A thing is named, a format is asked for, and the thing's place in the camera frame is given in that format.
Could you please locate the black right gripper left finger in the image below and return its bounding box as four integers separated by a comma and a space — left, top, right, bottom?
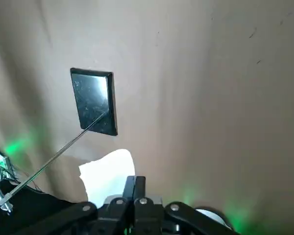
17, 175, 136, 235

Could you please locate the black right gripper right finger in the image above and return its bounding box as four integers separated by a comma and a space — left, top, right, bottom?
134, 175, 239, 235

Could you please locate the white filter paper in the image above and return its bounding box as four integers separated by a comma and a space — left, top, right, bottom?
78, 148, 136, 203

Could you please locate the metal ring stand black base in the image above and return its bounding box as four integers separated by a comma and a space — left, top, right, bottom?
0, 68, 119, 216

